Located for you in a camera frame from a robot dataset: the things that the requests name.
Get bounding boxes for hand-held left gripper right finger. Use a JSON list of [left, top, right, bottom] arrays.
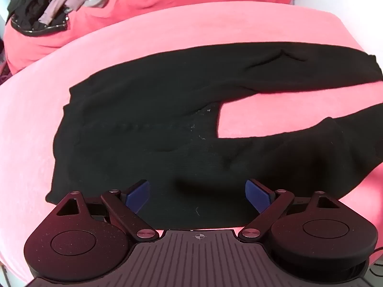
[[238, 179, 344, 243]]

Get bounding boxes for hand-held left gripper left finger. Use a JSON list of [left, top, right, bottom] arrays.
[[55, 179, 160, 241]]

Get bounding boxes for black pants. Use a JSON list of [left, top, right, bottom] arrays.
[[45, 41, 383, 231]]

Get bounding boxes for pink bed blanket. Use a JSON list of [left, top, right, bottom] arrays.
[[0, 3, 383, 284]]

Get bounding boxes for black studded garment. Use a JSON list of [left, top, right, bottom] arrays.
[[6, 0, 71, 36]]

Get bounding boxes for black cable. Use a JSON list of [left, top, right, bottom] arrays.
[[369, 245, 383, 276]]

